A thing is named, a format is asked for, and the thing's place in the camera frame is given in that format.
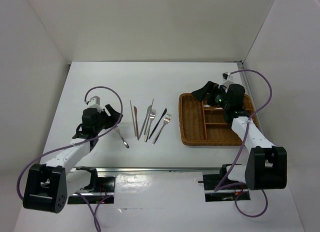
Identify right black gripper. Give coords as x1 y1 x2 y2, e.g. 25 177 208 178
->
191 81 231 109

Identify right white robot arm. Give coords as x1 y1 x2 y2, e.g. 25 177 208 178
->
192 81 287 191

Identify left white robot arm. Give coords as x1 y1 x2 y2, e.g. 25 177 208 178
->
22 104 123 214

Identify lone silver fork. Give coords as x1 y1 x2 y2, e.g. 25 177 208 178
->
114 126 130 149

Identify copper brown knife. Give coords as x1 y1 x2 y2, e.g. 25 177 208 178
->
133 106 140 140

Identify silver knife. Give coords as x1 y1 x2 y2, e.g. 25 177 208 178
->
139 105 152 139

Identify silver fork middle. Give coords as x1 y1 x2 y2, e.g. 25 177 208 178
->
144 109 156 143

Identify brown wicker divided tray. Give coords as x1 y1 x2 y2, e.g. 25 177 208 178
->
178 92 260 146

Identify black knife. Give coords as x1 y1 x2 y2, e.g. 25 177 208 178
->
148 108 168 139

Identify silver fork right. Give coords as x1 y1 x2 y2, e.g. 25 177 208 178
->
152 114 172 145

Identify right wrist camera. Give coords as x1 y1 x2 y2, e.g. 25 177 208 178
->
222 72 234 88

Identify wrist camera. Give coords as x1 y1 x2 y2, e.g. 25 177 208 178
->
222 72 234 88
86 96 102 111

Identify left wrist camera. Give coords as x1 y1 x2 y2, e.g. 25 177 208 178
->
86 96 102 111

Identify aluminium rail right side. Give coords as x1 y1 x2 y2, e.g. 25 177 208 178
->
236 60 264 134

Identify aluminium rail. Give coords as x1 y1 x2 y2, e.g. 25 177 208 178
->
39 166 226 174
236 60 264 134

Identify aluminium rail front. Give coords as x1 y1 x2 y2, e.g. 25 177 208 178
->
39 166 226 174

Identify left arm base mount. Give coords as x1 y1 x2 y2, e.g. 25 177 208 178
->
66 167 116 205

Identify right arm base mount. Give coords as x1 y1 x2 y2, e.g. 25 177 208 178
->
198 164 251 202

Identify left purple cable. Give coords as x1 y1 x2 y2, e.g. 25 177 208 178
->
17 86 124 232

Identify purple cable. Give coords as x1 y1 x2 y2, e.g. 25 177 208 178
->
214 69 273 218
17 86 124 232

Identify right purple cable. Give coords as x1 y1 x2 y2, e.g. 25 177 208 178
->
214 69 273 218

